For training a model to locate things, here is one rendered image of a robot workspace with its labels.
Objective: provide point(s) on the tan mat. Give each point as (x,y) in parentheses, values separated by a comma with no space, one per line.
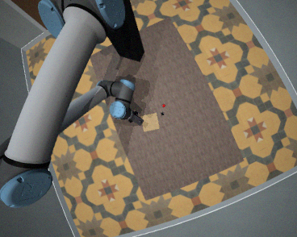
(150,122)

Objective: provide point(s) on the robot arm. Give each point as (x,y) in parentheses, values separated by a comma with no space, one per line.
(77,25)

